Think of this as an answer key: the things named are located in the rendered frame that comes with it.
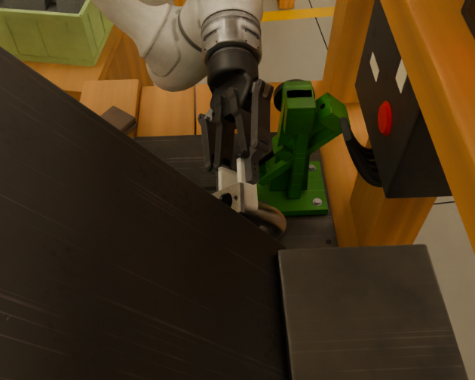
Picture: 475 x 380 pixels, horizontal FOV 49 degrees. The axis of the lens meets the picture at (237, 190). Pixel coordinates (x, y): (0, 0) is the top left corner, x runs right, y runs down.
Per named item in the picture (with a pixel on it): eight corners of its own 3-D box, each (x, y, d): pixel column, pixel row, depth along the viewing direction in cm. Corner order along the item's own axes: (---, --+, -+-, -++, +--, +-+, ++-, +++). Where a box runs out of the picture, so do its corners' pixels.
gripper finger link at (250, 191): (251, 165, 70) (255, 163, 70) (255, 213, 67) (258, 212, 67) (235, 158, 68) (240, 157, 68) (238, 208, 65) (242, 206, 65)
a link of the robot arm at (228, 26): (230, 0, 72) (231, 35, 70) (273, 29, 78) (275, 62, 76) (188, 32, 78) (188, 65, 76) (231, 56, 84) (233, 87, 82)
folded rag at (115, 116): (108, 152, 115) (105, 143, 113) (83, 136, 118) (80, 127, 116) (139, 126, 120) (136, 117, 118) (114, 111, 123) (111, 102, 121)
